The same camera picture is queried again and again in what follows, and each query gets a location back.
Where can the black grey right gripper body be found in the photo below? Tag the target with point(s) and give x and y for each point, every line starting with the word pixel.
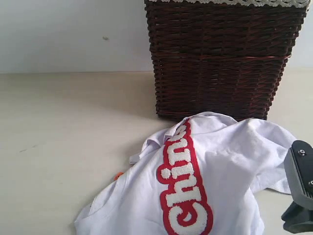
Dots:
pixel 298 165

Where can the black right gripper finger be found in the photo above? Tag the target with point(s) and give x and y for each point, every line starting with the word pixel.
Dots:
pixel 297 219

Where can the white t-shirt red lettering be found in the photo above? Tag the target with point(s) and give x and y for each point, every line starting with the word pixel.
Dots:
pixel 198 177

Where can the dark brown wicker basket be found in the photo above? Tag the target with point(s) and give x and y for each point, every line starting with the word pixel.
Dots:
pixel 222 58

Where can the small orange tag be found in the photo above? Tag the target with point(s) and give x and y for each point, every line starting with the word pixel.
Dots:
pixel 118 175

